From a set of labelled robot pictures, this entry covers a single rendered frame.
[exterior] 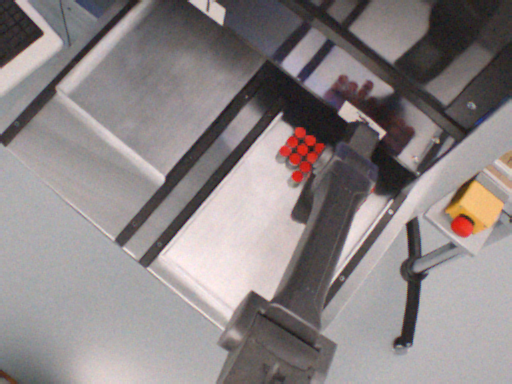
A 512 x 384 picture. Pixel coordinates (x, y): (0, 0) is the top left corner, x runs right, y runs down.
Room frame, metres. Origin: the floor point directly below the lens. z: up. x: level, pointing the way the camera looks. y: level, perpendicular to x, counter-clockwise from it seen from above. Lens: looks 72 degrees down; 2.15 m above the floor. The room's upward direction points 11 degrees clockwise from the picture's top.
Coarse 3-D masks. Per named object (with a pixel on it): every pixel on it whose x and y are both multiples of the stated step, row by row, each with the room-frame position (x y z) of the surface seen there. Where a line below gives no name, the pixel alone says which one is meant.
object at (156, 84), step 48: (144, 0) 0.68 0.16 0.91; (96, 48) 0.56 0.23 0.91; (144, 48) 0.59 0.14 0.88; (192, 48) 0.61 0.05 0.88; (240, 48) 0.63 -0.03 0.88; (96, 96) 0.48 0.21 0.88; (144, 96) 0.50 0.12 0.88; (192, 96) 0.51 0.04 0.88; (144, 144) 0.40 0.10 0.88; (192, 144) 0.41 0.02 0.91
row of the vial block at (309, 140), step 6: (294, 132) 0.47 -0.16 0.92; (300, 132) 0.47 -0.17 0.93; (300, 138) 0.46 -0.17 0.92; (306, 138) 0.46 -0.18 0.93; (312, 138) 0.46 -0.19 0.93; (300, 144) 0.46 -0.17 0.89; (306, 144) 0.45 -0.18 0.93; (312, 144) 0.45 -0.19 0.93; (318, 144) 0.45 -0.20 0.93; (312, 150) 0.44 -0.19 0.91; (318, 150) 0.44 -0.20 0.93
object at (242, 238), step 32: (288, 128) 0.49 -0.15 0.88; (256, 160) 0.42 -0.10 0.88; (224, 192) 0.35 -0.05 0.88; (256, 192) 0.36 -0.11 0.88; (288, 192) 0.37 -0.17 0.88; (192, 224) 0.28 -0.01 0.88; (224, 224) 0.29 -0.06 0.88; (256, 224) 0.30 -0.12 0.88; (288, 224) 0.31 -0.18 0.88; (352, 224) 0.33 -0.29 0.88; (160, 256) 0.21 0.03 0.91; (192, 256) 0.22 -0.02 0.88; (224, 256) 0.23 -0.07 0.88; (256, 256) 0.24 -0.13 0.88; (288, 256) 0.25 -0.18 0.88; (224, 288) 0.18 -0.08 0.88; (256, 288) 0.19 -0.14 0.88
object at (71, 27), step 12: (36, 0) 0.89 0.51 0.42; (48, 0) 0.87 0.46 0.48; (60, 0) 0.85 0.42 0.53; (72, 0) 0.82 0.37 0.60; (48, 12) 0.87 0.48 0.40; (60, 12) 0.85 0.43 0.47; (72, 12) 0.82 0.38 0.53; (84, 12) 0.80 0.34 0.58; (60, 24) 0.85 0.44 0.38; (72, 24) 0.83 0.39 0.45; (84, 24) 0.80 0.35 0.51; (72, 36) 0.83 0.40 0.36
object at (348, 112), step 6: (342, 108) 0.49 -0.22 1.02; (348, 108) 0.49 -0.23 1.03; (354, 108) 0.48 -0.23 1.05; (342, 114) 0.49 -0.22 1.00; (348, 114) 0.48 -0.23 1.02; (354, 114) 0.48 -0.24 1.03; (360, 114) 0.47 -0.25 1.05; (348, 120) 0.48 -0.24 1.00; (354, 120) 0.48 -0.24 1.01; (366, 120) 0.47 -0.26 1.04; (372, 126) 0.46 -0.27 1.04; (378, 132) 0.45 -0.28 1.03; (384, 132) 0.45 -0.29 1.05
